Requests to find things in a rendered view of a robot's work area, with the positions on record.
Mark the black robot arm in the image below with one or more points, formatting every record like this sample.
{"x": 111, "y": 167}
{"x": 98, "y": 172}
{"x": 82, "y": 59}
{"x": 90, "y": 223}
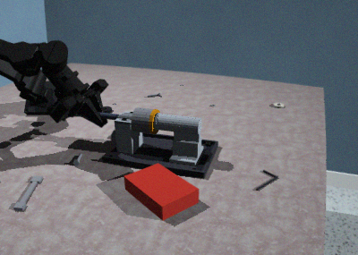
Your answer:
{"x": 21, "y": 56}

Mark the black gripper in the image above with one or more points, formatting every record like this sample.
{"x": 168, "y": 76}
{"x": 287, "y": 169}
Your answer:
{"x": 75, "y": 93}

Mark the red rectangular block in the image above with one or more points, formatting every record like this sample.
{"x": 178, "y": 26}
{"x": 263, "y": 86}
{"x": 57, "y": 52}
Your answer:
{"x": 161, "y": 191}

